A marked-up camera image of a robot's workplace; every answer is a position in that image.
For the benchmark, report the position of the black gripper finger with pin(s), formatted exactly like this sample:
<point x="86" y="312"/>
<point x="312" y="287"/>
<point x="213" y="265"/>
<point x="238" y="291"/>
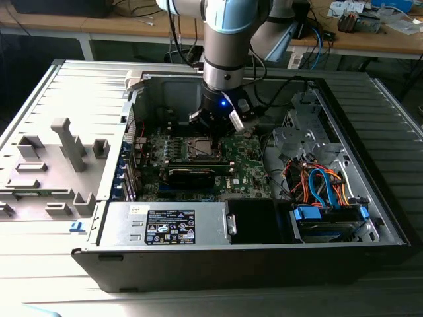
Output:
<point x="198" y="118"/>

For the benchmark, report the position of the silver CPU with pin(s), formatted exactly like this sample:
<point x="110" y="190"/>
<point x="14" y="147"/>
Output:
<point x="202" y="148"/>

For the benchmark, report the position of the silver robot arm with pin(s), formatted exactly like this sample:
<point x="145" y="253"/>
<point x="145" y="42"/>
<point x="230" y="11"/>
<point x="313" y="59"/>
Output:
<point x="224" y="49"/>

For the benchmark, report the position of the CPU socket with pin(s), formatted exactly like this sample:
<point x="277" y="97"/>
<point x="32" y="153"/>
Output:
<point x="190" y="158"/>

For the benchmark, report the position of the CPU cooler heatsink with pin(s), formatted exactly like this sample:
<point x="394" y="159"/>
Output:
<point x="347" y="23"/>

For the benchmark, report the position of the round coin battery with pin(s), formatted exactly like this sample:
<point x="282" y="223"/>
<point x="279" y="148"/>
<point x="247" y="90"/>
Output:
<point x="250" y="134"/>

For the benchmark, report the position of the black graphics card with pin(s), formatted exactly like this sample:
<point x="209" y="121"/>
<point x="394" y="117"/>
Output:
<point x="190" y="178"/>

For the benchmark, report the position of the green motherboard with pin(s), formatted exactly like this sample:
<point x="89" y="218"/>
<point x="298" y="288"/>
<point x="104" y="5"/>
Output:
<point x="244" y="158"/>

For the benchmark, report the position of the beige plastic latch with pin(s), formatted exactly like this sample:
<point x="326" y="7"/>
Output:
<point x="133" y="81"/>

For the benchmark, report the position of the grey metal drive cage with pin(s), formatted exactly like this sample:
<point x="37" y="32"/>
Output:
<point x="297" y="138"/>

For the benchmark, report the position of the small white box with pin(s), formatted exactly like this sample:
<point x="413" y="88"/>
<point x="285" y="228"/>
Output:
<point x="296" y="61"/>

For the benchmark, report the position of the grey power supply unit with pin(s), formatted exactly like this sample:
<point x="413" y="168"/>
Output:
<point x="211" y="224"/>

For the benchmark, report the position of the wooden desk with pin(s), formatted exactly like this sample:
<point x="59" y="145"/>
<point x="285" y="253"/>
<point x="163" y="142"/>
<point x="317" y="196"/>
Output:
<point x="132" y="28"/>

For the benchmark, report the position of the black PC case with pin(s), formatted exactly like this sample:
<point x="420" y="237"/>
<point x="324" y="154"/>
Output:
<point x="231" y="267"/>

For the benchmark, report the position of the grey parts rack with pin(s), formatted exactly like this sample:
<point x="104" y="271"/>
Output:
<point x="49" y="165"/>

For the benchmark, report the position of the white paper box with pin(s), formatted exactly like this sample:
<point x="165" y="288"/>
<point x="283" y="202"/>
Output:
<point x="343" y="6"/>

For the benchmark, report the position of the hard disk in blue carrier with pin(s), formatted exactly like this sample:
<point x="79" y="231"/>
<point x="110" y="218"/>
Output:
<point x="327" y="231"/>

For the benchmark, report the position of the black box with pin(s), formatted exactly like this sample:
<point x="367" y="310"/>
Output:
<point x="66" y="8"/>

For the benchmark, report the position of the grey metal device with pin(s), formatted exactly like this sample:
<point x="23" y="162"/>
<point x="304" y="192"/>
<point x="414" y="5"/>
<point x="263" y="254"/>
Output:
<point x="370" y="21"/>

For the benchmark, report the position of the green RAM stick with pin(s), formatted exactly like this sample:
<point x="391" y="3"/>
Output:
<point x="29" y="193"/>

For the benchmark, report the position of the blue box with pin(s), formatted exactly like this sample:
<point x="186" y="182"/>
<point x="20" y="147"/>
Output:
<point x="393" y="3"/>

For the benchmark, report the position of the clear plastic bag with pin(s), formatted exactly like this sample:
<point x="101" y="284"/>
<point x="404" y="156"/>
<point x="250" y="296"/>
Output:
<point x="406" y="26"/>

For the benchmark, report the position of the pale blue object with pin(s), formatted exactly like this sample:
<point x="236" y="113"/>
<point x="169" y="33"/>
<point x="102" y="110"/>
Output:
<point x="39" y="312"/>

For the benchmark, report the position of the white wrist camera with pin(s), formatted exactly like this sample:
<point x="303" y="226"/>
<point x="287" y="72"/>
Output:
<point x="236" y="120"/>

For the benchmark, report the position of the black stand post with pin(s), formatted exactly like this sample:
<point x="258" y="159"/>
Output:
<point x="302" y="23"/>

